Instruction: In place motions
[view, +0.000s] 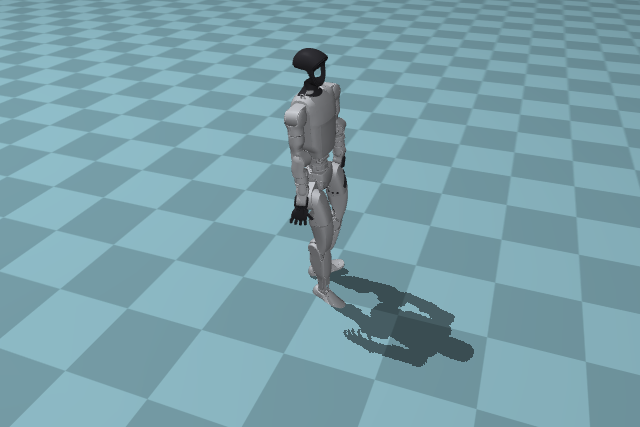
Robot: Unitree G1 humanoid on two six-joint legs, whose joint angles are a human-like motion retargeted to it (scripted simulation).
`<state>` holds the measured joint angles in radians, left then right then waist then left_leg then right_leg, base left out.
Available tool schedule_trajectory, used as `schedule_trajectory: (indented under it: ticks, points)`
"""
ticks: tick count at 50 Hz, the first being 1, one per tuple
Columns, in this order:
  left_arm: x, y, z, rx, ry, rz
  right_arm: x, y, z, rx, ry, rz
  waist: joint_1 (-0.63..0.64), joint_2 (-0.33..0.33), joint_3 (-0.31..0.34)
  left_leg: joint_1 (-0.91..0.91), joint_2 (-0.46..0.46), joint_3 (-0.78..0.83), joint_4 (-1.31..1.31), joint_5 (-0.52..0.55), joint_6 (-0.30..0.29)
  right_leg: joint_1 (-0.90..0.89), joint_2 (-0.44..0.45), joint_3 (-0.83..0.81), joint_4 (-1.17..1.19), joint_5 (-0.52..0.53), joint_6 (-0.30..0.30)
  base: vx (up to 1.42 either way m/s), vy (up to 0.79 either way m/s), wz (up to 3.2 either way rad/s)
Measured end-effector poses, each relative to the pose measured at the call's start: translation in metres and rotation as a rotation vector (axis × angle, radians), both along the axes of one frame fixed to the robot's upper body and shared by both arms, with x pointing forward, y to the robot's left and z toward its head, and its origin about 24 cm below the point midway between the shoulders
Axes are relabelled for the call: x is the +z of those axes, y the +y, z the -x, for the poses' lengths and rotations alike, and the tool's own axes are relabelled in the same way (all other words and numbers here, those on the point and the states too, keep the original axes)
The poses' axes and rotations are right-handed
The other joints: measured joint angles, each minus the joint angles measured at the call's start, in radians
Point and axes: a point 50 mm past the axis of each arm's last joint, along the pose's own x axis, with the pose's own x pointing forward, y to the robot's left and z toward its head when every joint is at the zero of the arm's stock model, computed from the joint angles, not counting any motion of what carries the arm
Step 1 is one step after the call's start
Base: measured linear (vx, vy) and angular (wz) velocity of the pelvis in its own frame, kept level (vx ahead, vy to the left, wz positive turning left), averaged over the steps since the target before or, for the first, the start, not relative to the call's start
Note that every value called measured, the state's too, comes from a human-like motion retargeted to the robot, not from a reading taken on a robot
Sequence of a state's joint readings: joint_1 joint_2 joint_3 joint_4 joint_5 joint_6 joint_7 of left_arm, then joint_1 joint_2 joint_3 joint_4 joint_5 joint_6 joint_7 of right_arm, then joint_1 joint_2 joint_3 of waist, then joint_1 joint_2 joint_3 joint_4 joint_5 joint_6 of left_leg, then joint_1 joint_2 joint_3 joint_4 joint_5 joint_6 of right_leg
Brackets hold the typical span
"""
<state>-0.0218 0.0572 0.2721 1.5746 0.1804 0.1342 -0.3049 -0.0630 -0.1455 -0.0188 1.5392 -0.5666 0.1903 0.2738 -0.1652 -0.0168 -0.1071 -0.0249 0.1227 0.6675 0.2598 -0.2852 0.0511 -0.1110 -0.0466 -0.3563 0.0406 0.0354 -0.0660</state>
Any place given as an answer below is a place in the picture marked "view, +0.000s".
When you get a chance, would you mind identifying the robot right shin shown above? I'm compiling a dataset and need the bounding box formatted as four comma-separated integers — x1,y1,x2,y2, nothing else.
308,243,332,294

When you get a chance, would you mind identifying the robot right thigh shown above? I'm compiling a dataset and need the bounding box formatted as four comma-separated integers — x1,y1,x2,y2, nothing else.
307,181,333,256

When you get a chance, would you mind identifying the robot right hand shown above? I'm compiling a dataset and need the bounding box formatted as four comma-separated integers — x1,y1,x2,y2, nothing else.
290,195,313,226

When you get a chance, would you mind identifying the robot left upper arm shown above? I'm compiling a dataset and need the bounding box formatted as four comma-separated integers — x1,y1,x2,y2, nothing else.
323,82,346,135

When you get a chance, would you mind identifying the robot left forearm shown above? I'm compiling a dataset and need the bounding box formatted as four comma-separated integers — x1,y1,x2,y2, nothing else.
332,129,346,165

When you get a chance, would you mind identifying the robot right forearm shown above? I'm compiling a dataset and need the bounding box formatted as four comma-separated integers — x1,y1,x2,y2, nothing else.
291,156,309,206

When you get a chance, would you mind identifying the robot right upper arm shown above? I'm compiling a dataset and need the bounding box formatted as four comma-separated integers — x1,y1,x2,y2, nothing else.
284,103,312,168

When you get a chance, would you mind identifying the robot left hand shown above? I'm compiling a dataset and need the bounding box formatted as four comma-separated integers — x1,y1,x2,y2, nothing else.
325,156,347,194

